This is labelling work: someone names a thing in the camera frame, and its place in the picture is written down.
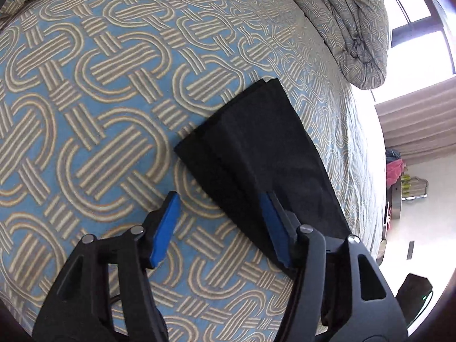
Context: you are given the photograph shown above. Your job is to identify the black pants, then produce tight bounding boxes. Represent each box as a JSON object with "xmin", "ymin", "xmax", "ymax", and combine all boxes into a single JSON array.
[{"xmin": 173, "ymin": 77, "xmax": 352, "ymax": 328}]

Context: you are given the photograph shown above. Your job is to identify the pink clothing pile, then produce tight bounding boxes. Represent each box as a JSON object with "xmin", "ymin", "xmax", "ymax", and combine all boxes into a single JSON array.
[{"xmin": 386, "ymin": 148, "xmax": 405, "ymax": 188}]

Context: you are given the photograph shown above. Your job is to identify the cluttered side shelf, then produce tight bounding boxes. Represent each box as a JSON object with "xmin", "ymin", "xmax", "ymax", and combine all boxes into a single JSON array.
[{"xmin": 385, "ymin": 174, "xmax": 429, "ymax": 227}]

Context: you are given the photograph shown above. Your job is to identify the black box on floor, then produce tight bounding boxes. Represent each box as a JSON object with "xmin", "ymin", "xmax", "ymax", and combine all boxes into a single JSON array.
[{"xmin": 396, "ymin": 273, "xmax": 433, "ymax": 326}]

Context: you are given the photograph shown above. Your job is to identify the blue beige patterned bedspread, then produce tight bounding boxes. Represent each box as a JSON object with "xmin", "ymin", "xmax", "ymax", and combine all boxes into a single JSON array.
[{"xmin": 1, "ymin": 0, "xmax": 386, "ymax": 341}]

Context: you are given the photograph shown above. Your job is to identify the beige curtain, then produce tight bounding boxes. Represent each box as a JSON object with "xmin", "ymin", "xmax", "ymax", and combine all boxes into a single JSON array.
[{"xmin": 376, "ymin": 76, "xmax": 455, "ymax": 165}]

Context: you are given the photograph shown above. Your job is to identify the dark framed window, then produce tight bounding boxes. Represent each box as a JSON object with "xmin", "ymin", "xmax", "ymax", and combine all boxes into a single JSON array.
[{"xmin": 380, "ymin": 0, "xmax": 456, "ymax": 76}]

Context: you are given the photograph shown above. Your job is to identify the folded beige patterned duvet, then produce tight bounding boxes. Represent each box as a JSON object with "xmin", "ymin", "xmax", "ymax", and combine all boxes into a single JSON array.
[{"xmin": 294, "ymin": 0, "xmax": 391, "ymax": 89}]

